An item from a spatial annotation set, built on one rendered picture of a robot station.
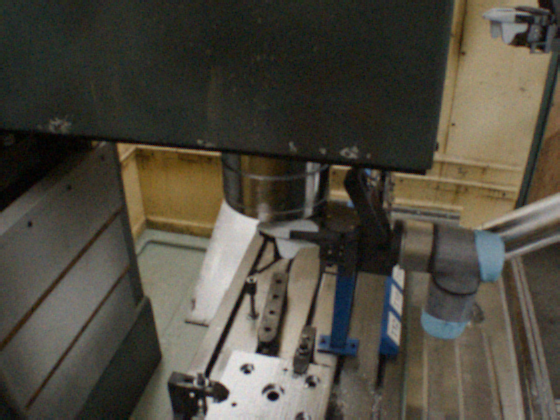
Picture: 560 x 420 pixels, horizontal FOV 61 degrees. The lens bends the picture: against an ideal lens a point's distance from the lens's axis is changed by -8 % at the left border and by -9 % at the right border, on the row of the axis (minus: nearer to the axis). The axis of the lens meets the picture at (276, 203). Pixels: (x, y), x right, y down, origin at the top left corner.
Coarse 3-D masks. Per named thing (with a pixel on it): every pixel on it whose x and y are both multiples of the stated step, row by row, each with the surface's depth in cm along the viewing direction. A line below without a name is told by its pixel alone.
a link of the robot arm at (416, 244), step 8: (408, 224) 73; (416, 224) 73; (424, 224) 73; (432, 224) 73; (408, 232) 72; (416, 232) 72; (424, 232) 71; (432, 232) 71; (408, 240) 71; (416, 240) 71; (424, 240) 71; (400, 248) 72; (408, 248) 71; (416, 248) 71; (424, 248) 71; (400, 256) 72; (408, 256) 71; (416, 256) 71; (424, 256) 71; (400, 264) 73; (408, 264) 72; (416, 264) 72; (424, 264) 71; (424, 272) 73
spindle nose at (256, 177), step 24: (240, 168) 66; (264, 168) 65; (288, 168) 65; (312, 168) 66; (240, 192) 68; (264, 192) 67; (288, 192) 67; (312, 192) 68; (264, 216) 69; (288, 216) 69
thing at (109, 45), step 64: (0, 0) 56; (64, 0) 54; (128, 0) 53; (192, 0) 51; (256, 0) 50; (320, 0) 48; (384, 0) 47; (448, 0) 46; (0, 64) 61; (64, 64) 58; (128, 64) 57; (192, 64) 55; (256, 64) 53; (320, 64) 52; (384, 64) 50; (0, 128) 67; (64, 128) 63; (128, 128) 61; (192, 128) 59; (256, 128) 57; (320, 128) 55; (384, 128) 53
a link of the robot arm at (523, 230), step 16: (528, 208) 79; (544, 208) 77; (480, 224) 85; (496, 224) 82; (512, 224) 80; (528, 224) 78; (544, 224) 76; (512, 240) 79; (528, 240) 78; (544, 240) 77; (512, 256) 81
